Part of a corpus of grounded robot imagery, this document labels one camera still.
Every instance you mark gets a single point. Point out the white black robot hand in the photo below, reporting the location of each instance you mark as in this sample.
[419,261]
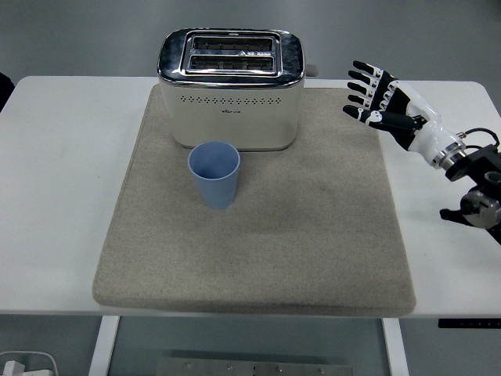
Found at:
[430,133]

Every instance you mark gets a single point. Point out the blue plastic cup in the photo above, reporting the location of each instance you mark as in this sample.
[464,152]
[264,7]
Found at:
[215,192]

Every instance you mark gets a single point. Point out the black table control panel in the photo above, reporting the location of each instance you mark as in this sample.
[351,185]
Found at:
[469,323]

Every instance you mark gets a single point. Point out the white chrome-topped toaster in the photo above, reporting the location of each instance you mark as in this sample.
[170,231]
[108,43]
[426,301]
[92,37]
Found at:
[235,117]

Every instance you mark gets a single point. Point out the white table leg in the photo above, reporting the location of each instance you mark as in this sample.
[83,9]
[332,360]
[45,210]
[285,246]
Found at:
[102,348]
[396,348]

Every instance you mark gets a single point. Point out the beige felt mat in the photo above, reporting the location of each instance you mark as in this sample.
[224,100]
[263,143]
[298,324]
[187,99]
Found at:
[235,254]

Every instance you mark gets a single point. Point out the grey metal plate with screws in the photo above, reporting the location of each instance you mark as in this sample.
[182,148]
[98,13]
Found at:
[254,368]

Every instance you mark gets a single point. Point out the white plastic bin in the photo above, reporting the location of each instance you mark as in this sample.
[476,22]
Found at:
[43,362]

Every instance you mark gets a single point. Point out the white block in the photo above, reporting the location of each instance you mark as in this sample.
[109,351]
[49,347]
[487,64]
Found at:
[13,370]

